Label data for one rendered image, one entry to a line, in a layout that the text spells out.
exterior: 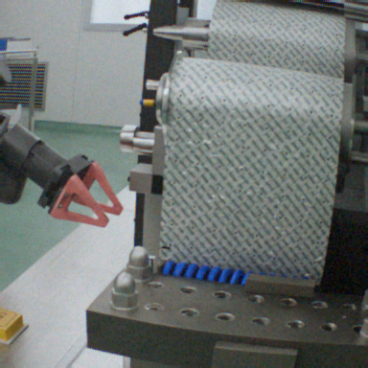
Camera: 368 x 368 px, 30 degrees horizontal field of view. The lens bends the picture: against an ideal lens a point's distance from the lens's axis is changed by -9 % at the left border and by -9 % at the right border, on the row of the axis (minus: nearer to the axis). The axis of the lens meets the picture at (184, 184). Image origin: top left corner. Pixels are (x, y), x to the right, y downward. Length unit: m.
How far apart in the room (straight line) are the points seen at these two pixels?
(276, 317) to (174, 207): 0.23
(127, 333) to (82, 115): 6.25
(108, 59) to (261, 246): 5.98
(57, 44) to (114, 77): 0.73
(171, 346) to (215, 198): 0.24
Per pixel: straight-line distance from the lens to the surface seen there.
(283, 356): 0.82
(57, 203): 1.00
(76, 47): 7.03
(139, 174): 1.09
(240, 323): 0.87
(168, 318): 0.87
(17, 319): 1.07
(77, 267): 1.34
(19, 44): 5.61
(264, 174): 0.97
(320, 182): 0.96
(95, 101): 7.00
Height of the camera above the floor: 1.41
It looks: 15 degrees down
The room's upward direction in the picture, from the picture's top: 4 degrees clockwise
